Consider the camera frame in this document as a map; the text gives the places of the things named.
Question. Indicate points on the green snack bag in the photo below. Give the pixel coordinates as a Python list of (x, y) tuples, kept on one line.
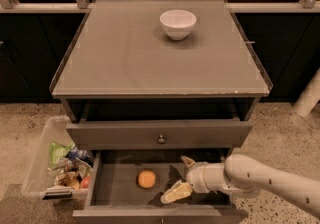
[(58, 152)]

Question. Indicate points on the crumpled snack packets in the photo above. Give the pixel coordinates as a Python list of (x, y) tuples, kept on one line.
[(71, 170)]

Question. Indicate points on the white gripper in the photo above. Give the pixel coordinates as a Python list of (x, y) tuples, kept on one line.
[(195, 176)]

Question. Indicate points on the open grey middle drawer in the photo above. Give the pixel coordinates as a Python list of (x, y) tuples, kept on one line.
[(114, 196)]

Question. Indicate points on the grey top drawer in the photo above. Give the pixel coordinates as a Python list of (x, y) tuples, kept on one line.
[(107, 135)]

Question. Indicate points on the red apple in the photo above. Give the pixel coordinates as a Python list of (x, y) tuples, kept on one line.
[(85, 182)]

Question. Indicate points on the grey drawer cabinet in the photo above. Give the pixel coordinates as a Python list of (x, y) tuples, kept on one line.
[(123, 67)]

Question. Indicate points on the clear plastic storage bin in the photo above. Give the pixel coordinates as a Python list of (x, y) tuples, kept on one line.
[(38, 182)]

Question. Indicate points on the white cylindrical post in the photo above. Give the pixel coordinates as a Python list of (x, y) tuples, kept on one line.
[(309, 97)]

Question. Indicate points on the round metal drawer knob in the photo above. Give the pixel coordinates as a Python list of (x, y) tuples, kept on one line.
[(161, 139)]

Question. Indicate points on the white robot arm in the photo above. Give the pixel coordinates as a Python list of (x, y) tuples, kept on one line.
[(242, 176)]

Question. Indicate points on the white ceramic bowl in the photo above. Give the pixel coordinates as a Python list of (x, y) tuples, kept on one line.
[(177, 24)]

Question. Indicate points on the orange fruit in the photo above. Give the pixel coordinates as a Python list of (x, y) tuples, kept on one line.
[(146, 179)]

